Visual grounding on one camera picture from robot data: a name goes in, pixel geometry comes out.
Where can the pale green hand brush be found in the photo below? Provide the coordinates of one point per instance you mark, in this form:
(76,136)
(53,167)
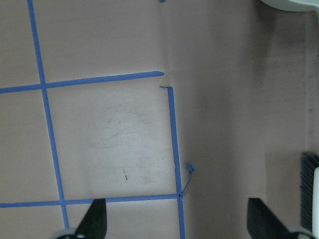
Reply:
(309,162)

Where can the pale green plastic dustpan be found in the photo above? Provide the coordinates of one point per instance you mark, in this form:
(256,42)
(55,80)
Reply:
(294,5)

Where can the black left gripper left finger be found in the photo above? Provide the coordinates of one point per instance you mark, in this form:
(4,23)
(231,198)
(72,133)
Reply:
(94,222)

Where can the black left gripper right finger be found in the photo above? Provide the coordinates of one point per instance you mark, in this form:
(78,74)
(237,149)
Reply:
(262,223)

